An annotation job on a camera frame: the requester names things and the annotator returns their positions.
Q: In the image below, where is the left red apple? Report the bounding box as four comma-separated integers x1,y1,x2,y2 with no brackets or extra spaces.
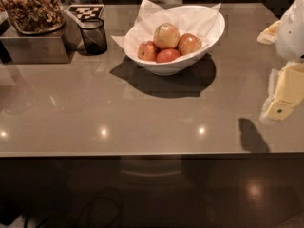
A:
137,41,160,62

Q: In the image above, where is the grey metal box stand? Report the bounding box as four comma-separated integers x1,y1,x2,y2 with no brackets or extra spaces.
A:
0,18,82,64

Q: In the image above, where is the glass jar of snacks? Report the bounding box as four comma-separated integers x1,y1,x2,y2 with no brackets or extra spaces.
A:
0,0,66,35

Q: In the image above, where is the front red apple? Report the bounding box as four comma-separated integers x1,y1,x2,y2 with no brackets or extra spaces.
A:
156,48,181,63

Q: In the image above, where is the white paper liner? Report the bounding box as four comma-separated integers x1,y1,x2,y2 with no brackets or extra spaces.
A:
113,0,221,60

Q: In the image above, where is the right red apple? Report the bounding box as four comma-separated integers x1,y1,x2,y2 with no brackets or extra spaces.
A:
178,33,201,55

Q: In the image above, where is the black white marker card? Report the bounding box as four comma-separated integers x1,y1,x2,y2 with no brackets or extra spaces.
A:
67,4,105,21

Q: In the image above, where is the yellow-red apple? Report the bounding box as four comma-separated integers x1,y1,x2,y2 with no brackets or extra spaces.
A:
153,23,180,49

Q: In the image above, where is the black mesh cup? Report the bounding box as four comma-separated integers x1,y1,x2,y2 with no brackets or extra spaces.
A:
78,18,107,55

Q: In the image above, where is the red apple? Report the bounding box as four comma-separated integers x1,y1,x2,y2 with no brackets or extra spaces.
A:
137,41,160,62
156,48,181,63
178,33,201,55

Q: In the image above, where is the white ceramic bowl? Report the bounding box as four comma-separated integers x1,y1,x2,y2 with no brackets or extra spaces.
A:
126,13,225,76

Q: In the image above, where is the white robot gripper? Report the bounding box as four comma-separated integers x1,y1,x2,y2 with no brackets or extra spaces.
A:
257,0,304,123

